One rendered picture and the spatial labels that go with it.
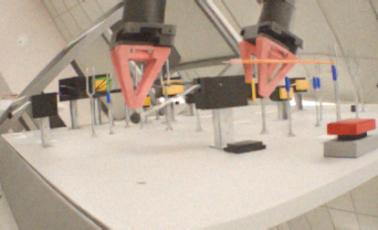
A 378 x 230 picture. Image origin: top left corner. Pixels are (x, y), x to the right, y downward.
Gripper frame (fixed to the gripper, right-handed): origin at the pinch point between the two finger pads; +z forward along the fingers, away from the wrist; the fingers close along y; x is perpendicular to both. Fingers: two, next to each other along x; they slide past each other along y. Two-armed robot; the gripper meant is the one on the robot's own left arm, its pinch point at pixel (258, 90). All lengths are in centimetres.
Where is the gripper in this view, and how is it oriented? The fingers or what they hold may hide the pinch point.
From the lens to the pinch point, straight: 65.1
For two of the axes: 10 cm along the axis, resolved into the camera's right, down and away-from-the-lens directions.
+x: -8.8, -3.4, -3.3
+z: -3.3, 9.4, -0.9
